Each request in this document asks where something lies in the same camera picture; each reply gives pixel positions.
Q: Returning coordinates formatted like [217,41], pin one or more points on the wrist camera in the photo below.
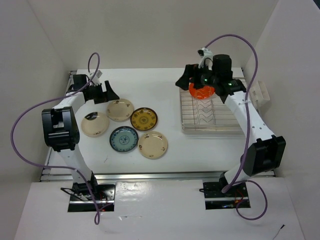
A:
[95,79]
[205,54]

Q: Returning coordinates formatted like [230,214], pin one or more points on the beige plate with green brushstroke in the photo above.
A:
[94,124]

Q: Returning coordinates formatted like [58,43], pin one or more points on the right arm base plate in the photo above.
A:
[214,199]

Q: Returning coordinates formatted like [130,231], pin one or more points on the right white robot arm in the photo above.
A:
[263,150]

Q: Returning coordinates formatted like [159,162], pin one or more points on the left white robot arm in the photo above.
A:
[62,134]

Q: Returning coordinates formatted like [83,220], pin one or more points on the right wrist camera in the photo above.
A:
[205,54]

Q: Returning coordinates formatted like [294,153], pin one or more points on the beige plate with flower motifs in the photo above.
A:
[152,145]

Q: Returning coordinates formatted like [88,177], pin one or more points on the orange plastic plate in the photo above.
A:
[201,93]

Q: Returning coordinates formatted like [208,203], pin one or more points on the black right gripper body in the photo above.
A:
[203,78]

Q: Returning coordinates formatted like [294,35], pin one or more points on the yellow plate with dark rim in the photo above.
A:
[144,119]

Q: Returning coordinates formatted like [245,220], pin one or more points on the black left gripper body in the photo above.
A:
[96,93]

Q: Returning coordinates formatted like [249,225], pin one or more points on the blue floral plate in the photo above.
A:
[123,139]

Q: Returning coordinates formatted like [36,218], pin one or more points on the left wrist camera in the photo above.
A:
[95,79]

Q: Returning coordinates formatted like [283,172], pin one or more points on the aluminium frame rail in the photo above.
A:
[190,153]

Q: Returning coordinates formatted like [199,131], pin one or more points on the wire dish rack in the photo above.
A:
[207,116]

